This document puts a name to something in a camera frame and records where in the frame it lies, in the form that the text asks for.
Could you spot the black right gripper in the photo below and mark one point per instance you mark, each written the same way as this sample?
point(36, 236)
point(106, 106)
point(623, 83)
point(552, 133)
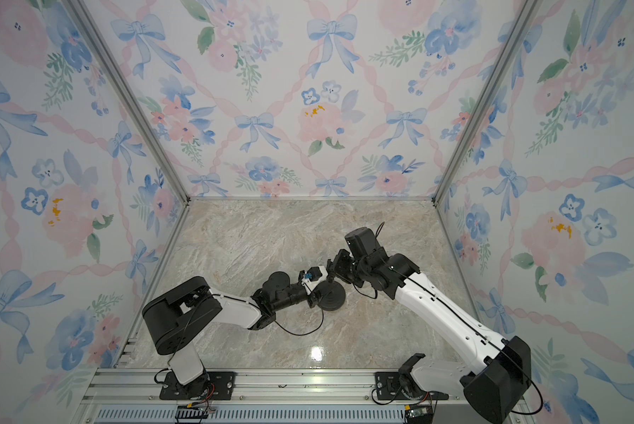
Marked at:
point(336, 267)

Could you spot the aluminium corner post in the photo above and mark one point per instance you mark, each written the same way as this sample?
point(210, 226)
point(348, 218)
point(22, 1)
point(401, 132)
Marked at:
point(82, 18)
point(521, 24)

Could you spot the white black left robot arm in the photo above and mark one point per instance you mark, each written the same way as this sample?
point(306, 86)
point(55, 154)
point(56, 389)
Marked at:
point(175, 318)

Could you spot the aluminium mounting rail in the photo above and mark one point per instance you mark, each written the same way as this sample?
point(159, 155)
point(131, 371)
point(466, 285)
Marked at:
point(256, 396)

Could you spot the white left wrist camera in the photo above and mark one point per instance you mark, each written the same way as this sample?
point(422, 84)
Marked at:
point(311, 278)

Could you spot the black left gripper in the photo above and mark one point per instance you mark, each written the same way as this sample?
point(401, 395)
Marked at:
point(313, 299)

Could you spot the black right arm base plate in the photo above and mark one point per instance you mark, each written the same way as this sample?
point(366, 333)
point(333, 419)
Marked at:
point(399, 386)

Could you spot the aluminium left corner post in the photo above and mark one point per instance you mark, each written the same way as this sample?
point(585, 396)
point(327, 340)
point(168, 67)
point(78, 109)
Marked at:
point(82, 18)

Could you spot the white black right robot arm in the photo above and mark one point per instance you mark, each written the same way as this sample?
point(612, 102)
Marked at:
point(499, 370)

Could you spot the aluminium right corner post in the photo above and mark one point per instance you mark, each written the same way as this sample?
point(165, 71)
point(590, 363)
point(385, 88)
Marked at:
point(521, 24)

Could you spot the black round microphone stand base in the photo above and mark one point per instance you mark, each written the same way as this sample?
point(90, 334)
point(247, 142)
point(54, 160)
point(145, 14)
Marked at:
point(330, 296)

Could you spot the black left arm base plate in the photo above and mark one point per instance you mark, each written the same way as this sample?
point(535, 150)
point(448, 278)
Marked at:
point(209, 386)

